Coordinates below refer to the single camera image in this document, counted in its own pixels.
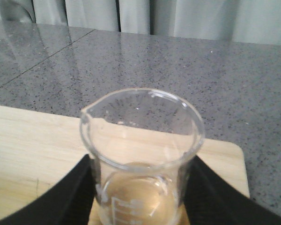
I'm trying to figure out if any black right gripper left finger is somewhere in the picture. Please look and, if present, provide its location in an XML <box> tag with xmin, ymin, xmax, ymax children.
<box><xmin>0</xmin><ymin>155</ymin><xmax>95</xmax><ymax>225</ymax></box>

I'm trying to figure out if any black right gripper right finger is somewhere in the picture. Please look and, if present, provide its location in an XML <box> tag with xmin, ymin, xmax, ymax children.
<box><xmin>184</xmin><ymin>157</ymin><xmax>281</xmax><ymax>225</ymax></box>

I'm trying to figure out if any small glass beaker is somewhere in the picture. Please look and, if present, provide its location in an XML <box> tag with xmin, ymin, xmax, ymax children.
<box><xmin>80</xmin><ymin>88</ymin><xmax>205</xmax><ymax>225</ymax></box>

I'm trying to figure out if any light wooden cutting board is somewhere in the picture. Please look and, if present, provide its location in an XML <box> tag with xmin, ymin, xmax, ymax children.
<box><xmin>0</xmin><ymin>104</ymin><xmax>251</xmax><ymax>225</ymax></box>

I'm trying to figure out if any grey curtain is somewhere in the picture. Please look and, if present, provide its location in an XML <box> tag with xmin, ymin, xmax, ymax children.
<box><xmin>0</xmin><ymin>0</ymin><xmax>281</xmax><ymax>45</ymax></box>

